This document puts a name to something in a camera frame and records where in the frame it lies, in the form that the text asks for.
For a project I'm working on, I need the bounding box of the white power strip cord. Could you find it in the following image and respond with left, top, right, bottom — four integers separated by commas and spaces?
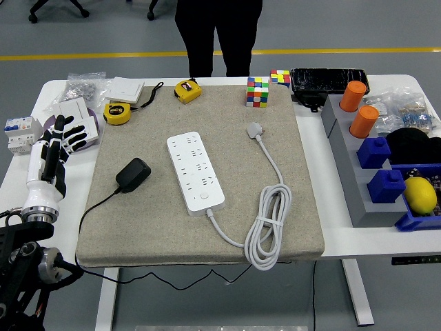
205, 122, 293, 272

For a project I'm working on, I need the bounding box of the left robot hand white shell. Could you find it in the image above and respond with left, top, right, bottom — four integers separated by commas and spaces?
22, 114, 88, 212

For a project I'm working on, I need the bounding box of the blue plastic bin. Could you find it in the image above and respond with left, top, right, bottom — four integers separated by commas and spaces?
389, 161, 441, 232

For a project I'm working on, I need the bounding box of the yellow lemon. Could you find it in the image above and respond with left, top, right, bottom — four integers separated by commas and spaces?
402, 176, 438, 215

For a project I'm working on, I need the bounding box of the black hanging cable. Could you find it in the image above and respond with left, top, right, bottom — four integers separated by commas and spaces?
311, 260, 318, 331

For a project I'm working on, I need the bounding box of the white power strip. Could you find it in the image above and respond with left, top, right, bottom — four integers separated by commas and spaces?
166, 130, 227, 217

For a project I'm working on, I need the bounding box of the black round cap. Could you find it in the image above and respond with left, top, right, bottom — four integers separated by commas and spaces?
384, 127, 441, 166

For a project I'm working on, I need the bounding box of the yellow tape measure with strap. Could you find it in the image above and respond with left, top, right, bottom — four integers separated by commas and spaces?
103, 81, 165, 126

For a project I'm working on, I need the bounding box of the black plug cord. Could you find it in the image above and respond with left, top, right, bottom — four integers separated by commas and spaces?
74, 188, 254, 292

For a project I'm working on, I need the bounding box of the white table leg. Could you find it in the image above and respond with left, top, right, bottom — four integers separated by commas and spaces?
94, 267, 121, 331
340, 258, 376, 327

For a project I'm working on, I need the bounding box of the black table control panel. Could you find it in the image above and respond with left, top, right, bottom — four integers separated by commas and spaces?
391, 254, 441, 266

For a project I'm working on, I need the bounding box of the orange cylinder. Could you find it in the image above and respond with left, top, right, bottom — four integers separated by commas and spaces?
349, 105, 380, 139
339, 80, 368, 113

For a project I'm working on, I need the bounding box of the large colourful puzzle cube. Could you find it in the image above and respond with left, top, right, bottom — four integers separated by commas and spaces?
245, 76, 270, 108

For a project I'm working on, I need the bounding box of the black office chair base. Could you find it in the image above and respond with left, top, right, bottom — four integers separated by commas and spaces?
146, 0, 178, 21
28, 0, 91, 24

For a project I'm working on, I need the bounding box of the black plug adapter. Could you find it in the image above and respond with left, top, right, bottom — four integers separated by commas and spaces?
115, 157, 152, 194

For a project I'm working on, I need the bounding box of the white switch panel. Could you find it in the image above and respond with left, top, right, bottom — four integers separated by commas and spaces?
52, 97, 92, 127

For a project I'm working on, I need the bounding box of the yellow tape measure red label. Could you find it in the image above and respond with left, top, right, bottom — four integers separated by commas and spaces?
174, 79, 203, 104

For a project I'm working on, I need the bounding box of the black small device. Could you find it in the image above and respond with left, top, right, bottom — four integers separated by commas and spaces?
291, 91, 330, 114

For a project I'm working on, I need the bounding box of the white socket panel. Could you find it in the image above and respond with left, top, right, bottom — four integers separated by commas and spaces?
81, 116, 100, 144

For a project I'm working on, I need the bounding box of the black wrapped box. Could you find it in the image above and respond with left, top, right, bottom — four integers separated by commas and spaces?
290, 67, 371, 96

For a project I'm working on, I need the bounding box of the white wall switch plate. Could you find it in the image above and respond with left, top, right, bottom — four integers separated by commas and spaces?
103, 76, 144, 104

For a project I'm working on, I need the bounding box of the grey-brown mat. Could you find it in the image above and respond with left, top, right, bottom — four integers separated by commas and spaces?
74, 83, 327, 268

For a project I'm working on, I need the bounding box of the clear bag with blue parts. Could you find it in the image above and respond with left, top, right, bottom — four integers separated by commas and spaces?
392, 86, 441, 135

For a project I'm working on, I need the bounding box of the purple bowl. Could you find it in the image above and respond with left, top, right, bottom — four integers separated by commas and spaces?
43, 107, 101, 154

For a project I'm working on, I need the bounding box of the clear bag with white parts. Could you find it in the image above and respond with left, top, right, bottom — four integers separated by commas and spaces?
364, 94, 404, 137

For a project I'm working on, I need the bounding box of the clear bag of metal screws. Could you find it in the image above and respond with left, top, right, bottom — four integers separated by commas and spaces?
43, 71, 114, 113

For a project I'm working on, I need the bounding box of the white circuit breaker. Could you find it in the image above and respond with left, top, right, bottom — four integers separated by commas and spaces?
3, 115, 44, 155

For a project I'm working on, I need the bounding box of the blue block with knob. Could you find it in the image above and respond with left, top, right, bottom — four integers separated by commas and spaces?
366, 168, 407, 205
356, 137, 392, 170

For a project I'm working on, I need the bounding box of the person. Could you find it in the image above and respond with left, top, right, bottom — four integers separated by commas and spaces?
174, 0, 263, 79

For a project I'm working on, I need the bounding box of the grey block holder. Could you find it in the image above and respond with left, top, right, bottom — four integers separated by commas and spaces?
320, 94, 409, 228

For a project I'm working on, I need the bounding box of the small colourful puzzle cube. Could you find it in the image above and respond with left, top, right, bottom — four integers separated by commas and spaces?
269, 69, 292, 89

